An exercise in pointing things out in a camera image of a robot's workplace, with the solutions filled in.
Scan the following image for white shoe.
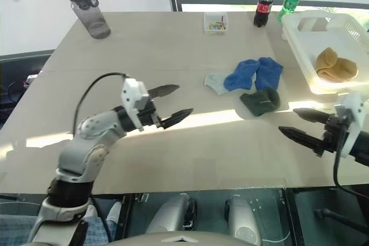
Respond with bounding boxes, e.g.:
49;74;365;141
85;204;99;219
106;201;122;225

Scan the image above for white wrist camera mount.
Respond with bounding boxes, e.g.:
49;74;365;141
120;78;150;131
334;92;364;159

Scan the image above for green soda bottle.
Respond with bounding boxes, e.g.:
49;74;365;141
277;0;303;22

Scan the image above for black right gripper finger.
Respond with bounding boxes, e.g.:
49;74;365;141
293;107;329;126
278;126;326;153

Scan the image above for grey curved robot torso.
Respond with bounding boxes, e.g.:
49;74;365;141
114;230;260;246

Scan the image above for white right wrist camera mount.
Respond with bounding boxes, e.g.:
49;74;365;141
334;92;364;159

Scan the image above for blue checked trousers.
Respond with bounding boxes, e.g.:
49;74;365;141
0;214;116;246

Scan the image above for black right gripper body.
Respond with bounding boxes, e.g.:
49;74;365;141
315;113;351;157

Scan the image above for grey black-capped water bottle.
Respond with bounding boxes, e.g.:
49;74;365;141
59;0;112;40

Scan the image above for mustard yellow sock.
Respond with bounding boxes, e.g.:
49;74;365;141
315;47;340;75
315;57;359;82

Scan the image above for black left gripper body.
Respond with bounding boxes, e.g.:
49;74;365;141
138;99;165;128

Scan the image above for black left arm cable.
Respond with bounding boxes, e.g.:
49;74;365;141
72;72;129;134

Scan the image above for dark green sock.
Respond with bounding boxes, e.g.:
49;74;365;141
240;87;281;118

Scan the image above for small clear plastic box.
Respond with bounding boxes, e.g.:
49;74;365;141
203;12;229;35

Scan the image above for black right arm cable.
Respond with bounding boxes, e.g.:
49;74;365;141
333;116;369;200

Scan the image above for white plastic basket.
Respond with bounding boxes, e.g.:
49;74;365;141
281;9;369;104

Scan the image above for red and white device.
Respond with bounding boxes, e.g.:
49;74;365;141
23;74;38;89

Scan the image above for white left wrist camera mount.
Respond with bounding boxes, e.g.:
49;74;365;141
120;78;150;131

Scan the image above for red-capped cola bottle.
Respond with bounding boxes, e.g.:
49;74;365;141
253;0;274;29

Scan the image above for black floor stand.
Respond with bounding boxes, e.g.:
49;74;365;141
314;208;369;229

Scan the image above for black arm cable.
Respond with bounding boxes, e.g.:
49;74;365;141
72;72;129;134
333;116;369;200

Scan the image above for silver rounded leg shell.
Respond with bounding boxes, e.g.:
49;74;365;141
145;193;198;235
224;195;263;245

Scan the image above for pale grey sock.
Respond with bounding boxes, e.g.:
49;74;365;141
204;73;231;96

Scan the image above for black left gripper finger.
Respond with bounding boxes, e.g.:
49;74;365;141
147;84;180;99
160;108;194;130

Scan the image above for blue sock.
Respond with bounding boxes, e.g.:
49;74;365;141
224;59;260;91
254;56;284;91

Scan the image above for black table leg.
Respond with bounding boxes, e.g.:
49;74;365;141
282;188;303;246
119;194;136;240

